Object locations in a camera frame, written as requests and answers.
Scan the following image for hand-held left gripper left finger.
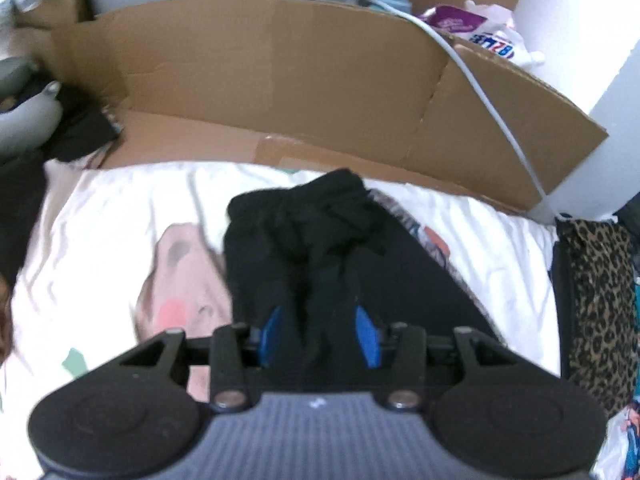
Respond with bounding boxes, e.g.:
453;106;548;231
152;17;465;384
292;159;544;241
112;306;291;413

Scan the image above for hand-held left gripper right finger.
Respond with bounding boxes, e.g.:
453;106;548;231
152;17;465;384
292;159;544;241
354;306;518;413

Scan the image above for black pants with bear-print stripe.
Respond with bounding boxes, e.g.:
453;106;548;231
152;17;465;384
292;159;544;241
222;169;510;391

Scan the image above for black folded garment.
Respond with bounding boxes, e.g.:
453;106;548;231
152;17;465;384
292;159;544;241
549;240;576;378

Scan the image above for cream bear print bed sheet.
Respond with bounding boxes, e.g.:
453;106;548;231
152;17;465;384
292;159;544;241
0;160;563;480

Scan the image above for leopard print garment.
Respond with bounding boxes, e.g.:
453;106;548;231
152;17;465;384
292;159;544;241
555;217;640;421

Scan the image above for brown garment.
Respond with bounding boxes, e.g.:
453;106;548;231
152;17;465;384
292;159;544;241
0;275;13;361

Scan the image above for brown cardboard sheet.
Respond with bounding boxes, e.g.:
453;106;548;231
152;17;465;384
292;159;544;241
50;0;610;216

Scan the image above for black cloth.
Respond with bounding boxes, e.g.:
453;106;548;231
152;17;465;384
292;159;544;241
45;82;121;163

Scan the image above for dark grey pillow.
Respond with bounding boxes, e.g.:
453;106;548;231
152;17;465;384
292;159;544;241
0;145;51;286

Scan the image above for grey neck pillow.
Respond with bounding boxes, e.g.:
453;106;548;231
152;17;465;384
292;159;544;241
0;57;63;163

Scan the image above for white purple detergent bag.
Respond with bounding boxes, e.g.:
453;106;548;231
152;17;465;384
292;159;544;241
417;4;546;68

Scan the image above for small cardboard box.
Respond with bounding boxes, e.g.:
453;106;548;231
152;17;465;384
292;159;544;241
15;0;93;36

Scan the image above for white cable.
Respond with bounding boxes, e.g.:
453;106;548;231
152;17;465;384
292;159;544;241
362;0;566;218

